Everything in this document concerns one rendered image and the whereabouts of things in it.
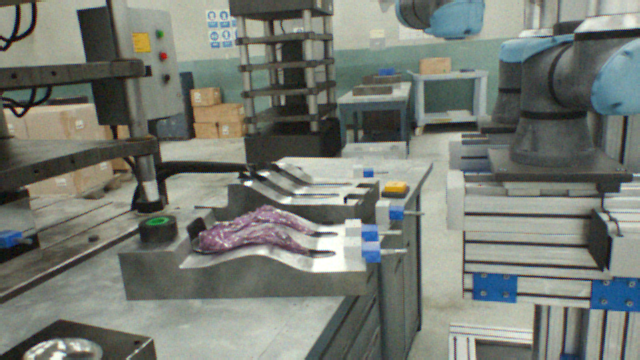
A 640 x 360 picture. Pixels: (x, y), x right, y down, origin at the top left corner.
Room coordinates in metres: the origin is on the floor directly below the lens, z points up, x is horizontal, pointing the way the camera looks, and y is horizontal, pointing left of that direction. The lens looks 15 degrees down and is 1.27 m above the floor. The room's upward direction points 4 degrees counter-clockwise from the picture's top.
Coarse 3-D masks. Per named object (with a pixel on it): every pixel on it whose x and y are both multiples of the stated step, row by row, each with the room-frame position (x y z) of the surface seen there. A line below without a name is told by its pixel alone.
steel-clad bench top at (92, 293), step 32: (288, 160) 2.12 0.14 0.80; (320, 160) 2.07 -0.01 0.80; (352, 160) 2.02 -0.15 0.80; (384, 160) 1.98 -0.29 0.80; (416, 160) 1.94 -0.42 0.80; (96, 256) 1.13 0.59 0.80; (64, 288) 0.96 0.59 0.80; (96, 288) 0.95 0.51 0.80; (0, 320) 0.84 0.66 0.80; (32, 320) 0.83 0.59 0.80; (96, 320) 0.81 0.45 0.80; (128, 320) 0.80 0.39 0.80; (160, 320) 0.79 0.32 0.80; (192, 320) 0.79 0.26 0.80; (224, 320) 0.78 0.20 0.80; (256, 320) 0.77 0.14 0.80; (288, 320) 0.76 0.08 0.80; (320, 320) 0.75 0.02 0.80; (0, 352) 0.73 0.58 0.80; (160, 352) 0.69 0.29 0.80; (192, 352) 0.68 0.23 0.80; (224, 352) 0.68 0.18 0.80; (256, 352) 0.67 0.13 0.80; (288, 352) 0.67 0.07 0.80
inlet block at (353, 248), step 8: (352, 240) 0.92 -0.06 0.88; (360, 240) 0.92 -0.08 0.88; (344, 248) 0.89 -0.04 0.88; (352, 248) 0.89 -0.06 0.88; (360, 248) 0.89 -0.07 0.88; (368, 248) 0.90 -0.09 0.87; (376, 248) 0.90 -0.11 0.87; (352, 256) 0.89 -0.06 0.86; (360, 256) 0.89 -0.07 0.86; (368, 256) 0.89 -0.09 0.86; (376, 256) 0.89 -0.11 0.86
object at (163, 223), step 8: (152, 216) 0.99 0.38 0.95; (160, 216) 0.98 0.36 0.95; (168, 216) 0.98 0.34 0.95; (144, 224) 0.94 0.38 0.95; (152, 224) 0.94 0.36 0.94; (160, 224) 0.93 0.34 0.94; (168, 224) 0.93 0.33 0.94; (176, 224) 0.95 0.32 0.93; (144, 232) 0.92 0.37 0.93; (152, 232) 0.91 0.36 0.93; (160, 232) 0.92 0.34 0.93; (168, 232) 0.93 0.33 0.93; (176, 232) 0.95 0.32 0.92; (144, 240) 0.92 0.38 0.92; (152, 240) 0.91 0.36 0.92; (160, 240) 0.92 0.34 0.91; (168, 240) 0.93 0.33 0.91
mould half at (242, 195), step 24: (288, 168) 1.45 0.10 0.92; (240, 192) 1.26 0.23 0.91; (264, 192) 1.24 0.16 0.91; (312, 192) 1.29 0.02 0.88; (336, 192) 1.25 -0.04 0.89; (360, 192) 1.24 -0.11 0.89; (216, 216) 1.30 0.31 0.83; (240, 216) 1.26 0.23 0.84; (312, 216) 1.18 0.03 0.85; (336, 216) 1.15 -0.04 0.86; (360, 216) 1.18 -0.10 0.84
